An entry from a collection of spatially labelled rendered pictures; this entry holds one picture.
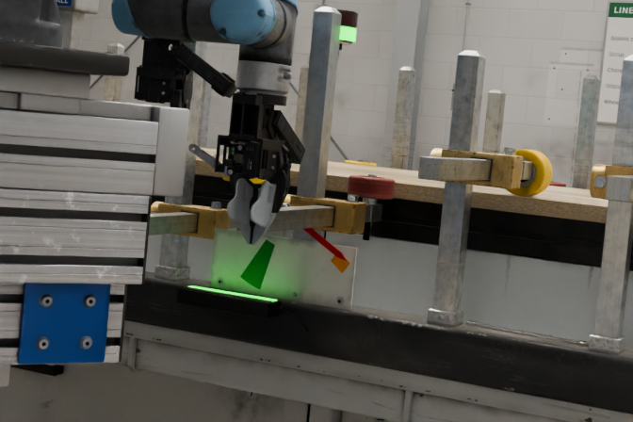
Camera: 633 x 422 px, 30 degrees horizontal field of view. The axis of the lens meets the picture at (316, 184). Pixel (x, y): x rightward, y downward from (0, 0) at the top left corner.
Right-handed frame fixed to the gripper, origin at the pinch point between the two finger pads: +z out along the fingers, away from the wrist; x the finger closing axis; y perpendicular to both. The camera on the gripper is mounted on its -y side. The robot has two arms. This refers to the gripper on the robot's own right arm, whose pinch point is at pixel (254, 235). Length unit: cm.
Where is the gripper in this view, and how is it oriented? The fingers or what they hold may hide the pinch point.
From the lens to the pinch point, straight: 168.8
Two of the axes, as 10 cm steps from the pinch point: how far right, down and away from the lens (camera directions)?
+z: -1.0, 9.9, 0.4
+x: 9.0, 1.1, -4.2
